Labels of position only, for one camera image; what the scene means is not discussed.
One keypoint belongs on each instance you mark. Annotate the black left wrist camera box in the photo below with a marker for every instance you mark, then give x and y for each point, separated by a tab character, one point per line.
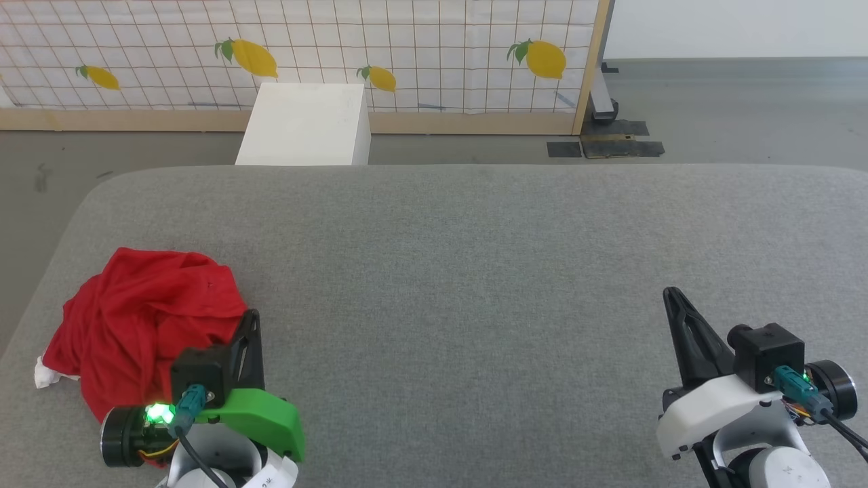
196	373

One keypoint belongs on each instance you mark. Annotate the white paper label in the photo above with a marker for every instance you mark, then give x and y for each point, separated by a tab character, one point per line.
274	474

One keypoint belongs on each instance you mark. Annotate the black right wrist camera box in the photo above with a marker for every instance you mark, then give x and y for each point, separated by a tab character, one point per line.
766	352

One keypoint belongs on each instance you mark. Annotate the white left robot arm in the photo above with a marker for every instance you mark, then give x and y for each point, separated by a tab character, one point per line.
217	461

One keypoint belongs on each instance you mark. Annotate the red and white garment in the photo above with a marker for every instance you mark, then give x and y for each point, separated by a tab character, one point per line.
135	305

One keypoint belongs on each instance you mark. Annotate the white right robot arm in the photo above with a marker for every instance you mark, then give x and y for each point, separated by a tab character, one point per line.
780	468

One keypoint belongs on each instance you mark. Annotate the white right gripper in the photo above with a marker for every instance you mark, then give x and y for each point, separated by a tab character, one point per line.
719	407

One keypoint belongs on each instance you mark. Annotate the small black floor tape patch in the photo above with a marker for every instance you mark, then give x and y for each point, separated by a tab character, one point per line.
564	149

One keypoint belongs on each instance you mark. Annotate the lemon print partition screen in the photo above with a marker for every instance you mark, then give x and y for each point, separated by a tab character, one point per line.
434	41

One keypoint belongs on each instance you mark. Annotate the metal partition foot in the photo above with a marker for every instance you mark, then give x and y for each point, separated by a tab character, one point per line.
602	102

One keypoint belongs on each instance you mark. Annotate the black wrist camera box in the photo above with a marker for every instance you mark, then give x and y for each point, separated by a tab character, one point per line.
196	373
766	352

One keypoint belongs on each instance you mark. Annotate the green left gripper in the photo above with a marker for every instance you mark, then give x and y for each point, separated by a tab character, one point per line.
271	420

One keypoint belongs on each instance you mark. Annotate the wide black floor tape patch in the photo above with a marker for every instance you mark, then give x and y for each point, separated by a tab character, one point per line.
624	149

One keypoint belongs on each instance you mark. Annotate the white box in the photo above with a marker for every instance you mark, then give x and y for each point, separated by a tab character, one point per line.
305	125

